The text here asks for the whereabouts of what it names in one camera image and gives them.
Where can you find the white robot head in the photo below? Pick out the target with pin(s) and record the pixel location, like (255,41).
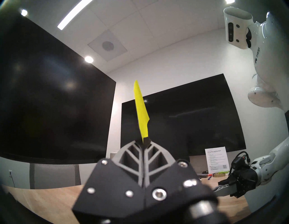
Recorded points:
(239,29)

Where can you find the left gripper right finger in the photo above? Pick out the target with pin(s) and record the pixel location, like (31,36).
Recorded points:
(171,180)

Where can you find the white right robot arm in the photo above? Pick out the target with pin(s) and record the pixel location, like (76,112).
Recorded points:
(271,162)

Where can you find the yellow sticky note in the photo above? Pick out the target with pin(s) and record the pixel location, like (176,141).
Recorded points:
(141,113)

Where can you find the round ceiling speaker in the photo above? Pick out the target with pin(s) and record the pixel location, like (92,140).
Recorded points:
(108,45)

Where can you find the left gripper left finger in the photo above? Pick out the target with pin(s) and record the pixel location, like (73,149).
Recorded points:
(113,192)

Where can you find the black curved desk monitor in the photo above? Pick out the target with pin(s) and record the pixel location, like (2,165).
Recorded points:
(45,101)

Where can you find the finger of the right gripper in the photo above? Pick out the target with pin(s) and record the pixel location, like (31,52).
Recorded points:
(224,190)

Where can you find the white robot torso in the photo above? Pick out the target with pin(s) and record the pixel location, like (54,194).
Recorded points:
(266,67)

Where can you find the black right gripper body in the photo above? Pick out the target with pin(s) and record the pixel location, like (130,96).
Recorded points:
(245,178)

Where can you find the large black wall television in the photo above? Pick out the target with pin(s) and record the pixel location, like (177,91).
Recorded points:
(180,119)

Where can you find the tape roll with green scissors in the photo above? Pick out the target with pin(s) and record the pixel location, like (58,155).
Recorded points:
(220,175)

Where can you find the linear ceiling light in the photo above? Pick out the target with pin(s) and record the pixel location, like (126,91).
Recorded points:
(72,15)

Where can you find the round ceiling light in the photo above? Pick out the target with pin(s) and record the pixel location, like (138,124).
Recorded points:
(89,59)
(24,12)

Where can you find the white printed paper sign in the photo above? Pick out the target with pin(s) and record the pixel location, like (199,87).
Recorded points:
(216,160)

